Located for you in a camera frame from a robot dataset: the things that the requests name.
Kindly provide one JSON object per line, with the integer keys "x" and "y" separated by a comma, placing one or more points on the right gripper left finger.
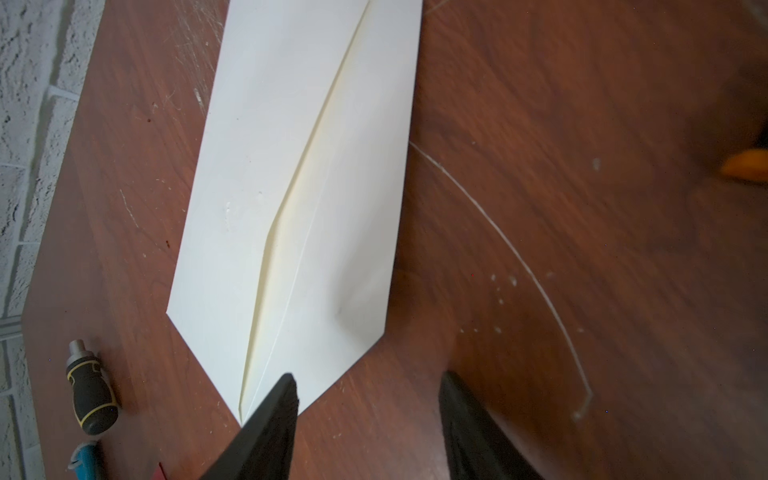
{"x": 263, "y": 448}

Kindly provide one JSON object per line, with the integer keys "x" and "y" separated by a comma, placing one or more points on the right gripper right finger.
{"x": 476, "y": 448}

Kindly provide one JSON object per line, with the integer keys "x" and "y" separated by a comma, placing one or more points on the cream envelope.
{"x": 286, "y": 259}

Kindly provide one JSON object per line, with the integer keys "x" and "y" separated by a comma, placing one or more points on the pink white letter card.
{"x": 158, "y": 473}

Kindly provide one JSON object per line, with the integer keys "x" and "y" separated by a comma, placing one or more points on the black yellow stubby screwdriver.
{"x": 94, "y": 402}

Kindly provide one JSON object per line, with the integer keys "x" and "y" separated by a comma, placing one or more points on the blue grey work glove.
{"x": 86, "y": 462}

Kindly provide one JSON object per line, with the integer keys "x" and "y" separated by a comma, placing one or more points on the small black orange object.
{"x": 749, "y": 165}

